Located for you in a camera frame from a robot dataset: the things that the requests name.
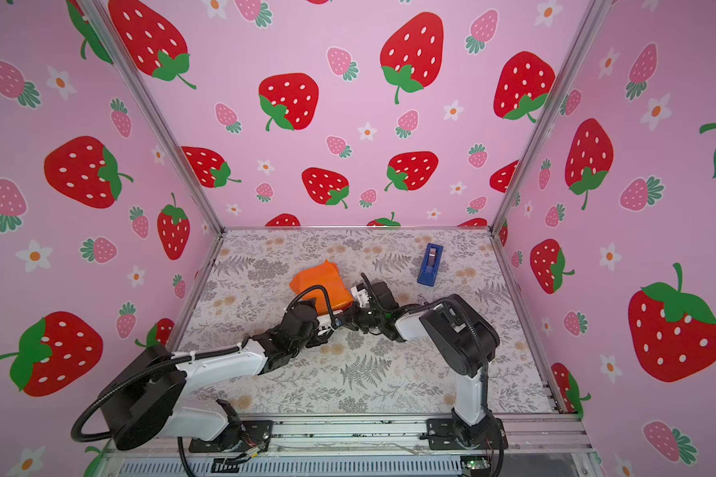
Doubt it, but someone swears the yellow orange wrapping paper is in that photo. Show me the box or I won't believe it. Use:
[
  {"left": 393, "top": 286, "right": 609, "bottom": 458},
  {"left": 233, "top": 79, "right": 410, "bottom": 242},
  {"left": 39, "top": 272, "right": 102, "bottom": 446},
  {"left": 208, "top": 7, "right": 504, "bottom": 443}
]
[{"left": 288, "top": 259, "right": 356, "bottom": 317}]

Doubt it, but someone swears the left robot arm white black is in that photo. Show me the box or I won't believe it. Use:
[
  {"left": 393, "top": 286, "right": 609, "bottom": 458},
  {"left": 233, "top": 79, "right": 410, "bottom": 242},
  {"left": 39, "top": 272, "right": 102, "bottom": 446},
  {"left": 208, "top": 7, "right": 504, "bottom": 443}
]
[{"left": 101, "top": 307, "right": 346, "bottom": 451}]

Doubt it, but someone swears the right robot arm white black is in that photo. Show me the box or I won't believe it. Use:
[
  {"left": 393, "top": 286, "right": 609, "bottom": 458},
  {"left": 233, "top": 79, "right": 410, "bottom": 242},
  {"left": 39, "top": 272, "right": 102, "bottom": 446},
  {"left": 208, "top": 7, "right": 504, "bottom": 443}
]
[{"left": 333, "top": 294, "right": 500, "bottom": 448}]

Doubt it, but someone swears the blue tape dispenser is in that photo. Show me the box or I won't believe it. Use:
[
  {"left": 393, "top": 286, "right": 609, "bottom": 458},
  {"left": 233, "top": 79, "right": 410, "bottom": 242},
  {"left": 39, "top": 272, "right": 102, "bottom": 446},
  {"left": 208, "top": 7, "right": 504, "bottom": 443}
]
[{"left": 417, "top": 244, "right": 444, "bottom": 287}]

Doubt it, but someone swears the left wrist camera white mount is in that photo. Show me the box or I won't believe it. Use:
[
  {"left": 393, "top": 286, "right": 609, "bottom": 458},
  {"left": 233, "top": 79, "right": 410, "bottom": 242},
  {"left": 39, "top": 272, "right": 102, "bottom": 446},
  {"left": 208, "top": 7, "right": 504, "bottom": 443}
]
[{"left": 317, "top": 310, "right": 342, "bottom": 330}]

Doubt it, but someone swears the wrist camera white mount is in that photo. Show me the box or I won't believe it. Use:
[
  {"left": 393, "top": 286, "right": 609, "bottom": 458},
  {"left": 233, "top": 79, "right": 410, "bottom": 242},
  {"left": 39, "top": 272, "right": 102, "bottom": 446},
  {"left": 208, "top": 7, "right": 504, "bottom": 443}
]
[
  {"left": 350, "top": 281, "right": 400, "bottom": 313},
  {"left": 317, "top": 310, "right": 342, "bottom": 330}
]

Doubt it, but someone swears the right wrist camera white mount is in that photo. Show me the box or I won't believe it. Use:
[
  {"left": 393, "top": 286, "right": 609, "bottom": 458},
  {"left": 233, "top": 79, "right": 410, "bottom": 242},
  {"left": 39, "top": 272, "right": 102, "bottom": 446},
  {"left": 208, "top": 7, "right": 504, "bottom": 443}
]
[{"left": 350, "top": 281, "right": 400, "bottom": 313}]

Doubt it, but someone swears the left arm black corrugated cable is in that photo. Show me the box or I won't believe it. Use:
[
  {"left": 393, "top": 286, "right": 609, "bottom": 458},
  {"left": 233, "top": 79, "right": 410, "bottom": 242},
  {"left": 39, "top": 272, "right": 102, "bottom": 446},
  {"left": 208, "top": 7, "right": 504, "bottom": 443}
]
[{"left": 70, "top": 344, "right": 246, "bottom": 443}]

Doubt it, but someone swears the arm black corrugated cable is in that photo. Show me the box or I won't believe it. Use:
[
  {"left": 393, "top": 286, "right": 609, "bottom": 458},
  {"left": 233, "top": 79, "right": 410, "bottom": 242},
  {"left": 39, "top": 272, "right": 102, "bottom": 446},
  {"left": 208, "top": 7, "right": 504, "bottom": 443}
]
[
  {"left": 70, "top": 344, "right": 246, "bottom": 443},
  {"left": 405, "top": 294, "right": 496, "bottom": 419}
]

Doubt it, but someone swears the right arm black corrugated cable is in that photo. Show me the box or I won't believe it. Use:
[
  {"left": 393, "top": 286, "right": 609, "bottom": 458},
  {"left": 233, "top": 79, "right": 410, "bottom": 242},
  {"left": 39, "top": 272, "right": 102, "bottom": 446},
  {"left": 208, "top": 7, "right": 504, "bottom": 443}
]
[{"left": 405, "top": 294, "right": 496, "bottom": 419}]

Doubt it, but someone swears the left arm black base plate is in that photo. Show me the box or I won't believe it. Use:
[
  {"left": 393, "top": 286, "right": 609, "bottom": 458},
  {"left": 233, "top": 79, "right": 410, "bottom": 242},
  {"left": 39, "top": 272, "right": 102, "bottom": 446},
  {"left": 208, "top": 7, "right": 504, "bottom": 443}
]
[{"left": 188, "top": 419, "right": 274, "bottom": 454}]

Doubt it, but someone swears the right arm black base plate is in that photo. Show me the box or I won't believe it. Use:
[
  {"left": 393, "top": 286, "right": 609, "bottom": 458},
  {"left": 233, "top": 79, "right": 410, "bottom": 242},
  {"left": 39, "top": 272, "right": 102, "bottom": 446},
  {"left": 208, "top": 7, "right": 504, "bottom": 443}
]
[{"left": 420, "top": 417, "right": 508, "bottom": 451}]

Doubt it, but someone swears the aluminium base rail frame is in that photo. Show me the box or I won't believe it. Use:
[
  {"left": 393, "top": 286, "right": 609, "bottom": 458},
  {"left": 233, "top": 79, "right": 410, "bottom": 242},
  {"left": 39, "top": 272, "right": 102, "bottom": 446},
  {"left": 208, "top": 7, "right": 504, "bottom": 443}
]
[{"left": 92, "top": 413, "right": 606, "bottom": 476}]

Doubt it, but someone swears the left aluminium corner post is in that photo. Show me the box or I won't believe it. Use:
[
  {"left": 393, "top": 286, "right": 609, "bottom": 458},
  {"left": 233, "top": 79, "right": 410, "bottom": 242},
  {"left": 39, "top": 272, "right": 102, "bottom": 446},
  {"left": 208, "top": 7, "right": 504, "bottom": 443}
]
[{"left": 80, "top": 0, "right": 225, "bottom": 237}]

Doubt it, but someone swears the aluminium corner post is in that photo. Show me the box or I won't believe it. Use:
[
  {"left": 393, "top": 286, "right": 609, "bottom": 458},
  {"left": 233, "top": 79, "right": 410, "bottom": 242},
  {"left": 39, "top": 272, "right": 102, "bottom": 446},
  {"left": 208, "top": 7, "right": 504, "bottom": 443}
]
[
  {"left": 490, "top": 0, "right": 613, "bottom": 237},
  {"left": 80, "top": 0, "right": 225, "bottom": 237}
]

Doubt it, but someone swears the right aluminium corner post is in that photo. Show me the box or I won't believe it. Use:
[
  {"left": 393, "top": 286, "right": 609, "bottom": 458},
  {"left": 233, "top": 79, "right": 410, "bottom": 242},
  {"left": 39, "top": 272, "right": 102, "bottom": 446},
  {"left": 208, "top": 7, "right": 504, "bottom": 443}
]
[{"left": 490, "top": 0, "right": 613, "bottom": 237}]

